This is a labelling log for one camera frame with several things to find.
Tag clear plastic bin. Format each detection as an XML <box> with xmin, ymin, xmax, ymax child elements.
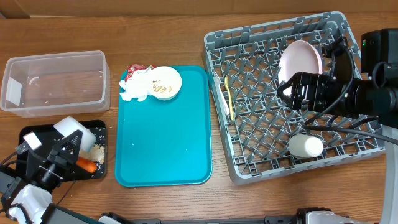
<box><xmin>1</xmin><ymin>50</ymin><xmax>111</xmax><ymax>118</ymax></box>

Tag white plastic fork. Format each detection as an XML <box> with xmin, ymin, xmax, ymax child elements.
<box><xmin>212</xmin><ymin>72</ymin><xmax>230</xmax><ymax>115</ymax></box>

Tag grey dishwasher rack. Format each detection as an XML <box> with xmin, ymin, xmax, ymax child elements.
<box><xmin>204</xmin><ymin>11</ymin><xmax>385</xmax><ymax>185</ymax></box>

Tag orange carrot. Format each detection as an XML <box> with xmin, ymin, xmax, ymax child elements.
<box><xmin>76</xmin><ymin>157</ymin><xmax>97</xmax><ymax>173</ymax></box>

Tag red snack wrapper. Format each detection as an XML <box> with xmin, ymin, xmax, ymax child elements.
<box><xmin>126</xmin><ymin>64</ymin><xmax>155</xmax><ymax>79</ymax></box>

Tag cream bowl with peanuts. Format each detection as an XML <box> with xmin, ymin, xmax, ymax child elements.
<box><xmin>146</xmin><ymin>66</ymin><xmax>182</xmax><ymax>100</ymax></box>

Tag teal plastic tray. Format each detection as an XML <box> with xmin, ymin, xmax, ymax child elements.
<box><xmin>114</xmin><ymin>65</ymin><xmax>212</xmax><ymax>187</ymax></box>

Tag white plastic cup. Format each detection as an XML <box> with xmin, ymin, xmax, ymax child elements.
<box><xmin>289</xmin><ymin>134</ymin><xmax>323</xmax><ymax>158</ymax></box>

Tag black plastic bin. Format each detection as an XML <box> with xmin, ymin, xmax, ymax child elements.
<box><xmin>16</xmin><ymin>120</ymin><xmax>107</xmax><ymax>182</ymax></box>

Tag white round plate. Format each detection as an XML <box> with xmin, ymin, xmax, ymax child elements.
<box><xmin>278</xmin><ymin>40</ymin><xmax>323</xmax><ymax>84</ymax></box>

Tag grey bowl with peanuts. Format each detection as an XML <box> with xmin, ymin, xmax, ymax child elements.
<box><xmin>53</xmin><ymin>116</ymin><xmax>96</xmax><ymax>152</ymax></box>

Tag yellow plastic utensil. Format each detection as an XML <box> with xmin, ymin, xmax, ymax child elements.
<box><xmin>224</xmin><ymin>75</ymin><xmax>234</xmax><ymax>121</ymax></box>

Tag white napkin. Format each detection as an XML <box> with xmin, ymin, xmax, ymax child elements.
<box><xmin>119</xmin><ymin>68</ymin><xmax>152</xmax><ymax>102</ymax></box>

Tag peanut and rice scraps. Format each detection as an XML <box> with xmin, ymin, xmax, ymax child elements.
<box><xmin>79</xmin><ymin>127</ymin><xmax>106</xmax><ymax>173</ymax></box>

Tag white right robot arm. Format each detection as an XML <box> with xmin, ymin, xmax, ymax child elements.
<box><xmin>277</xmin><ymin>28</ymin><xmax>397</xmax><ymax>223</ymax></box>

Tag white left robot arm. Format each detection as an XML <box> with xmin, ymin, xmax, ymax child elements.
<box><xmin>1</xmin><ymin>129</ymin><xmax>99</xmax><ymax>224</ymax></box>

